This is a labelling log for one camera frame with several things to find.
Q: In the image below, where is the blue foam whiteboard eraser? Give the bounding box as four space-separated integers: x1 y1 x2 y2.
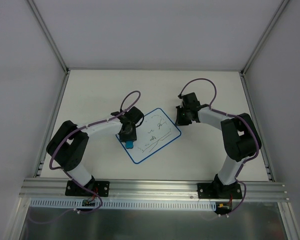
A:
125 141 134 149

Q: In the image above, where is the blue-framed small whiteboard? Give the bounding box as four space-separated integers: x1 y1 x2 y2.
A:
121 108 182 165

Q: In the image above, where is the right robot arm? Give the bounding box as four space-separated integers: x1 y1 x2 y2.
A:
175 92 262 199

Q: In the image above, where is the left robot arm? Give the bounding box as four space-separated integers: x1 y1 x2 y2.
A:
46 106 145 198

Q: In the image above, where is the right aluminium frame post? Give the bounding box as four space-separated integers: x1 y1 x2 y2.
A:
241 0 293 182

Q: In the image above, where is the aluminium frame post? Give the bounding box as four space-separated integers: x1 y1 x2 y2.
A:
26 0 69 178
241 0 293 182

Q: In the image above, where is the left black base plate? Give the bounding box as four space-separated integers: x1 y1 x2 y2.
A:
64 179 110 197

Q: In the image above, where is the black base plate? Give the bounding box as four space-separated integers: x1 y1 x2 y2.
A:
64 179 110 197
196 182 243 200

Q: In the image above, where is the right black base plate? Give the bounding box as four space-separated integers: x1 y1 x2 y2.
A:
196 182 243 200

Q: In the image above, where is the aluminium mounting rail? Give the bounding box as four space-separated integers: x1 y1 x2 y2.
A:
18 177 290 203

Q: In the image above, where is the white slotted cable duct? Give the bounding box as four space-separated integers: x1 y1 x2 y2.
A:
29 198 217 212

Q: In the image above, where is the left aluminium frame post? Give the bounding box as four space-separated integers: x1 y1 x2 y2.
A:
26 0 69 178

